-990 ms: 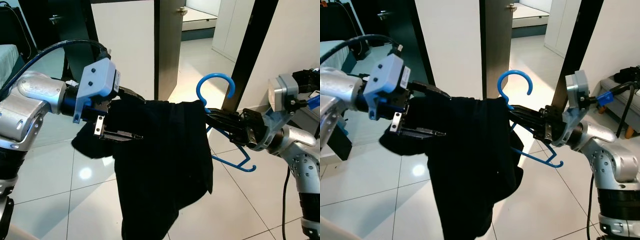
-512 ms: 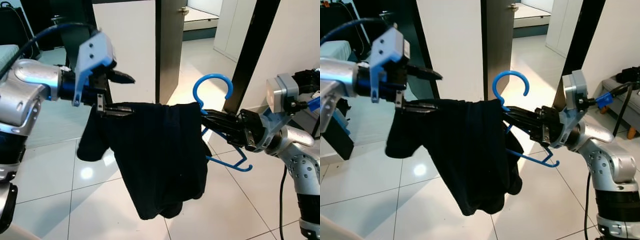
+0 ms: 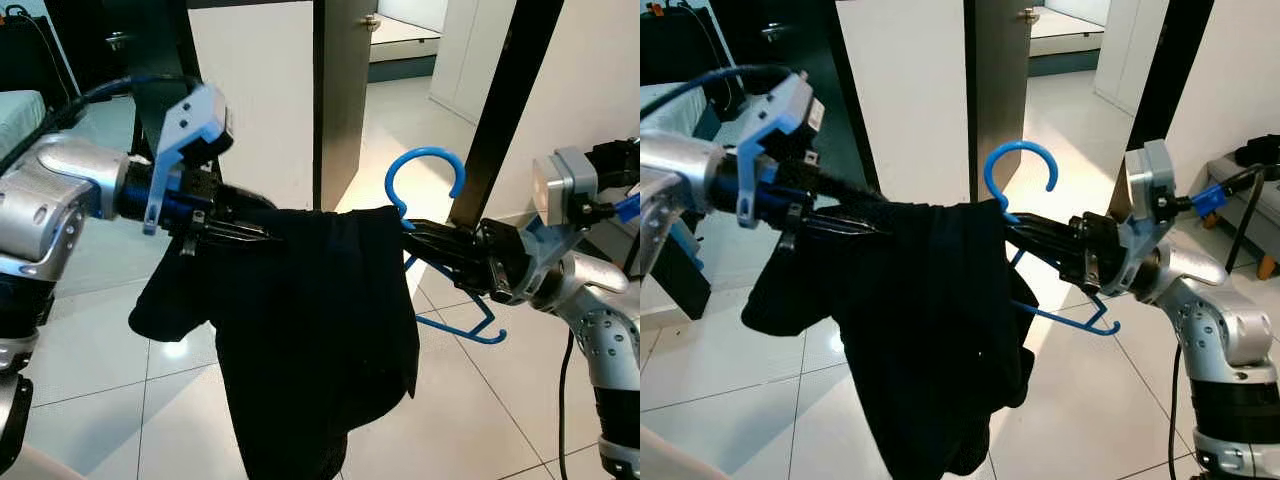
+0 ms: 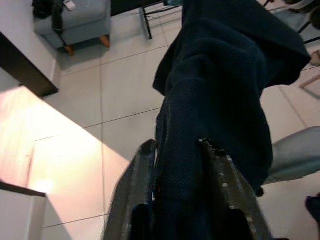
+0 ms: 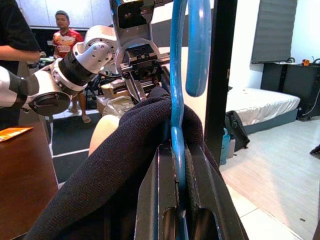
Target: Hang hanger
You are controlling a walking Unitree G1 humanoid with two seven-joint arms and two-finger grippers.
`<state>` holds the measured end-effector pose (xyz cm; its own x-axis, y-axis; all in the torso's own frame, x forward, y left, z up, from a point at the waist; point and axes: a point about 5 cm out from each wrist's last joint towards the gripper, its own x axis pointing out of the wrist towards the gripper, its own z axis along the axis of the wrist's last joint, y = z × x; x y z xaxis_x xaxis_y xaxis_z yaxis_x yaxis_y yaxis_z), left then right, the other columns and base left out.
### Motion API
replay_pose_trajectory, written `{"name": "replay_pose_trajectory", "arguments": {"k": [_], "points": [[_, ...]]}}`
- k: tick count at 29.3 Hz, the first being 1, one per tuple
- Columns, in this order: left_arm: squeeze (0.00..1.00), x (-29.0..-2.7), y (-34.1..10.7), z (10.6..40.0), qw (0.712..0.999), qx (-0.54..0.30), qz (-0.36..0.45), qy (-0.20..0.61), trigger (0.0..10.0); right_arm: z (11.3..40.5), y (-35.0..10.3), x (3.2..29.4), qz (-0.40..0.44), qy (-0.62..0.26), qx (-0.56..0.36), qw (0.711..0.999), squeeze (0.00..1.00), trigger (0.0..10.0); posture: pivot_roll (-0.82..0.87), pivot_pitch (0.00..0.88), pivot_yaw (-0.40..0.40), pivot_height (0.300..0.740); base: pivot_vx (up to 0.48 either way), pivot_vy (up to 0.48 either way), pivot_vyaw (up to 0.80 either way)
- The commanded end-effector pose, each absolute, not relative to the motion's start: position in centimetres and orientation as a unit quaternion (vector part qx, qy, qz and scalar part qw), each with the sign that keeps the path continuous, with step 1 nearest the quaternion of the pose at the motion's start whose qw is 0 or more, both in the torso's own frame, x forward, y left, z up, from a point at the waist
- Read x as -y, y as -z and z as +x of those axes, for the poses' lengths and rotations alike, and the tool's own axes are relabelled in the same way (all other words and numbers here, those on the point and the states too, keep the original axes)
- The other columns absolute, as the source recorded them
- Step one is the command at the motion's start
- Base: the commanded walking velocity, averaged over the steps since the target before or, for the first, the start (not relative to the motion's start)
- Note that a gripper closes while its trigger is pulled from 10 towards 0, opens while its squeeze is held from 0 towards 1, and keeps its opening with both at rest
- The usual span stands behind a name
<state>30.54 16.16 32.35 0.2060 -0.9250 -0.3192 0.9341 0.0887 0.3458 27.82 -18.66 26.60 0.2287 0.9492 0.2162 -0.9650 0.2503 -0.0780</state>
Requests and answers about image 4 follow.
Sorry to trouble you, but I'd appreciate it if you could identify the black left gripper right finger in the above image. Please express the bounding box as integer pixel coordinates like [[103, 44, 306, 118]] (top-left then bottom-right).
[[198, 136, 274, 240]]

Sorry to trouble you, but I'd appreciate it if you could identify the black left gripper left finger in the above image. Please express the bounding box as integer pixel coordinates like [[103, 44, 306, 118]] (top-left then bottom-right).
[[103, 138, 161, 240]]

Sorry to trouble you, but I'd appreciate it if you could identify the plain navy garment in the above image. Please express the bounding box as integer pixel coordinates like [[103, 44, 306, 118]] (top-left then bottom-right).
[[152, 0, 312, 240]]

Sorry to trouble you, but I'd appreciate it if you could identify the white cabinet with dark top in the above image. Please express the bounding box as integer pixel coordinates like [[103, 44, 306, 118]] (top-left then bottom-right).
[[0, 181, 47, 240]]

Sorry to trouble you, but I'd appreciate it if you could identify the grey ottoman with wooden legs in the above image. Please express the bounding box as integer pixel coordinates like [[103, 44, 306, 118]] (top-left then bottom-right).
[[32, 0, 112, 57]]

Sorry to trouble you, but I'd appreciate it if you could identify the black metal chair frame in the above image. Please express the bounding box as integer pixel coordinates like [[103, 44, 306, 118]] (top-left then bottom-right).
[[141, 0, 183, 41]]

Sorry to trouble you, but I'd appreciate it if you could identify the black strap bag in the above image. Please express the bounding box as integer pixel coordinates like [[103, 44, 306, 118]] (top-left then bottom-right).
[[31, 0, 66, 35]]

